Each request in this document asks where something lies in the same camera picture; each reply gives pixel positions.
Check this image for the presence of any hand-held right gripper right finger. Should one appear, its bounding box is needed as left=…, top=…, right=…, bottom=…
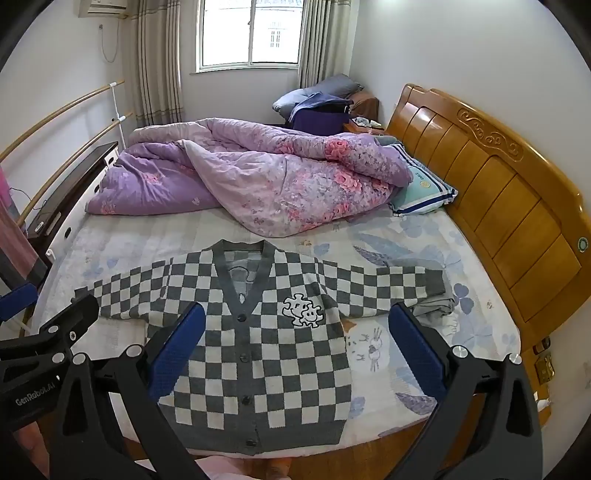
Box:
left=388, top=302, right=543, bottom=480

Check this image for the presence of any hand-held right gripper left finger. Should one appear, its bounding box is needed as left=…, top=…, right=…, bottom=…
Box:
left=48, top=302, right=208, bottom=480

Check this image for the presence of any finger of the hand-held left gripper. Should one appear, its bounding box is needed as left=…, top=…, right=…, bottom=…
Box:
left=0, top=293, right=100, bottom=370
left=0, top=283, right=38, bottom=320

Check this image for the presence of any grey white checkered cardigan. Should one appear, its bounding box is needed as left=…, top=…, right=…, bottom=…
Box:
left=74, top=239, right=446, bottom=457

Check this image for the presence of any folded grey cloth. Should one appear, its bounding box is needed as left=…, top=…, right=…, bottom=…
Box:
left=413, top=282, right=460, bottom=319

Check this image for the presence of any pink hanging cloth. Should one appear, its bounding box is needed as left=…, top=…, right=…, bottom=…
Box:
left=0, top=166, right=52, bottom=288

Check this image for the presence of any pale floral bed sheet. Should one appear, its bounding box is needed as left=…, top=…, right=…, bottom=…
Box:
left=34, top=203, right=522, bottom=439

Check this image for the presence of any person's pink clothing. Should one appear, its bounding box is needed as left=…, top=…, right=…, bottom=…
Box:
left=194, top=455, right=296, bottom=480

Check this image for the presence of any brass metal fitting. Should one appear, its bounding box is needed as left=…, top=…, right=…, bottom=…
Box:
left=533, top=338, right=556, bottom=383

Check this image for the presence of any green white striped cloth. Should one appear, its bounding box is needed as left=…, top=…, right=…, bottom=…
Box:
left=379, top=136, right=458, bottom=217

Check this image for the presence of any wooden headboard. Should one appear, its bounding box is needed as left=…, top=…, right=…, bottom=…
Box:
left=385, top=83, right=591, bottom=324

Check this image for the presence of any purple floral quilt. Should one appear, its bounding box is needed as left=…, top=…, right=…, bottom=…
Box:
left=85, top=117, right=414, bottom=238

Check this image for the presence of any wooden nightstand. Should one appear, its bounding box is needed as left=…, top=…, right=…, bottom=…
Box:
left=344, top=117, right=385, bottom=136

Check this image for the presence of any brown cloth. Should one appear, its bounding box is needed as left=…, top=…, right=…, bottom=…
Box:
left=348, top=91, right=380, bottom=121

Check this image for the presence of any striped beige curtain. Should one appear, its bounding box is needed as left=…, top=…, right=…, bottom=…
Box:
left=124, top=0, right=185, bottom=127
left=298, top=0, right=356, bottom=88

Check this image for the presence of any blue pillow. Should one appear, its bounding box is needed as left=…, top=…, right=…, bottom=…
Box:
left=272, top=89, right=324, bottom=116

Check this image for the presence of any grey pillow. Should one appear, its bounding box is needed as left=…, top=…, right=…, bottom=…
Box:
left=300, top=74, right=365, bottom=100

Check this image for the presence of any white air conditioner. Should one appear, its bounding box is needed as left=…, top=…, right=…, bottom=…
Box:
left=76, top=0, right=130, bottom=19

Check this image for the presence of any white framed window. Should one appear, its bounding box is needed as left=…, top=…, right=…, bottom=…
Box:
left=194, top=0, right=305, bottom=73

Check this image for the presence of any wooden rail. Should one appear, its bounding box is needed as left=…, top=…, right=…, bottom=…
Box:
left=0, top=80, right=125, bottom=160
left=18, top=113, right=134, bottom=224

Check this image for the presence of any white rail post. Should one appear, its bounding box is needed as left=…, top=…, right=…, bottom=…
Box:
left=110, top=82, right=126, bottom=149

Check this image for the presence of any air conditioner power cord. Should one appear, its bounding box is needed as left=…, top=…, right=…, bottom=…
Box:
left=98, top=18, right=122, bottom=64

